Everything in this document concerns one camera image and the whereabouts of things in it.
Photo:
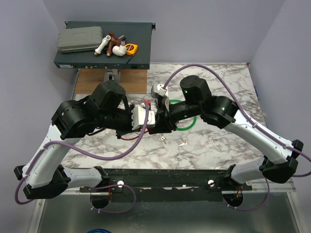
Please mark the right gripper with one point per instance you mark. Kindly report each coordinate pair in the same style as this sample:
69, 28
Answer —
164, 123

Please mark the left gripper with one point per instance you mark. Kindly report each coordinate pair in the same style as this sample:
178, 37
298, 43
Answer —
128, 130

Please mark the red cable lock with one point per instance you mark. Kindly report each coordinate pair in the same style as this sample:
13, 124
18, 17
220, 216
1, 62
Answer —
143, 129

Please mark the white elbow fitting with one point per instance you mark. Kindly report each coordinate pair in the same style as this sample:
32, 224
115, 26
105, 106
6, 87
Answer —
119, 50

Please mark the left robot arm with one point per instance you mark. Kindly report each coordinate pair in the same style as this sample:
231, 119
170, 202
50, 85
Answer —
105, 108

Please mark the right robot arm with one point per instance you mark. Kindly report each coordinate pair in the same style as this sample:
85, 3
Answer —
279, 160

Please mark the silver key pair right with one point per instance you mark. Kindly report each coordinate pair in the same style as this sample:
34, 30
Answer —
183, 142

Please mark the wooden board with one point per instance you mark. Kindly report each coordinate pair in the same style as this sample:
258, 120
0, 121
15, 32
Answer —
133, 81

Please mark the yellow tape measure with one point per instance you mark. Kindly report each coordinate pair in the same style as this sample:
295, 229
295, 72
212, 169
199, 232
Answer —
131, 49

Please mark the white pipe fitting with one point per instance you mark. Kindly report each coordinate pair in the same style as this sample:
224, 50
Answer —
105, 42

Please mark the brown pipe fitting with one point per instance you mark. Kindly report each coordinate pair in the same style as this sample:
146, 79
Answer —
114, 41

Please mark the grey plastic case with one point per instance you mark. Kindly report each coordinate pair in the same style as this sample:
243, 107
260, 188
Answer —
79, 39

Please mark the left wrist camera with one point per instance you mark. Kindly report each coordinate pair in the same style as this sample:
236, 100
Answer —
138, 117

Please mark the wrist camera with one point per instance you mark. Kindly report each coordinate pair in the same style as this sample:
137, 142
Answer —
138, 117
159, 92

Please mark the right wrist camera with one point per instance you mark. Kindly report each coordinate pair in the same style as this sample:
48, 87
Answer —
159, 92

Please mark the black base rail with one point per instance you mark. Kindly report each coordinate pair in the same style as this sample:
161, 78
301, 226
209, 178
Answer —
164, 185

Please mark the grey metal bracket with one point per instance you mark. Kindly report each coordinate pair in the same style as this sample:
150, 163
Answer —
112, 75

